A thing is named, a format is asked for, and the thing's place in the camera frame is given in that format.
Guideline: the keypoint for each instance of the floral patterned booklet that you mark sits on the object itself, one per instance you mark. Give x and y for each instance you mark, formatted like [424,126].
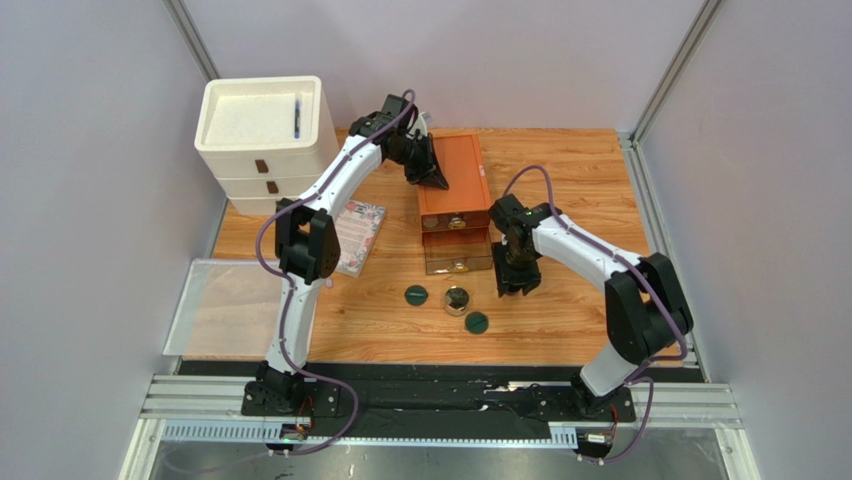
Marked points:
[357,226]

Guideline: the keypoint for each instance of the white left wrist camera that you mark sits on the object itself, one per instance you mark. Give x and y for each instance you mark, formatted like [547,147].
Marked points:
[421,124]

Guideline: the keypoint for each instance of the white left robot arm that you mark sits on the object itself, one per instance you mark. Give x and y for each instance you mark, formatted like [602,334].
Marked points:
[308,249]

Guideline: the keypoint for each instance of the blue pen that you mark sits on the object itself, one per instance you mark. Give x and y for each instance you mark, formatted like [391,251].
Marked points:
[297,119]

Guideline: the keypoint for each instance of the white three-drawer cabinet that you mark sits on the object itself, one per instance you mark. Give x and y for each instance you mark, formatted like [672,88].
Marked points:
[245,137]

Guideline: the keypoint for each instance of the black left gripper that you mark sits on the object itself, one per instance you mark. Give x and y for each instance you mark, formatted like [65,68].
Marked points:
[424,174]

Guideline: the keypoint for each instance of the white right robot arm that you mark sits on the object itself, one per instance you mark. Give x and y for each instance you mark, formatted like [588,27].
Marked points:
[646,310]

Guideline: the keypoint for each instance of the orange drawer box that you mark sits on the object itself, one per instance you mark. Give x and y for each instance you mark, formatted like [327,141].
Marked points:
[465,204]

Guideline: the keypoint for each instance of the gold mirrored jar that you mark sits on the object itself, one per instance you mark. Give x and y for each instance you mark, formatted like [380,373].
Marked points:
[456,301]

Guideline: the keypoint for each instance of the dark green round lid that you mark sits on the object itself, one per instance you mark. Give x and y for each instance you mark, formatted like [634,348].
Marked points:
[416,295]

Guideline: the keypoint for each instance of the aluminium frame rail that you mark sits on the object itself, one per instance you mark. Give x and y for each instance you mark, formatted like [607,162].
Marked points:
[208,408]

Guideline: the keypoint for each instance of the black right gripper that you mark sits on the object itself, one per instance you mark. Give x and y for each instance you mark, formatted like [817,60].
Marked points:
[517,271]

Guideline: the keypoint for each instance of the clear plastic sheet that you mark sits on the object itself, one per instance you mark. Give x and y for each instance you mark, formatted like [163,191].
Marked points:
[228,310]

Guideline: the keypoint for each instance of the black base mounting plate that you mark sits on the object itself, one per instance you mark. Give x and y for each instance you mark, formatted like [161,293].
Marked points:
[536,400]

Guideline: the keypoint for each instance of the clear orange drawer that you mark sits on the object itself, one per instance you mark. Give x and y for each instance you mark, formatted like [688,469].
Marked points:
[457,251]

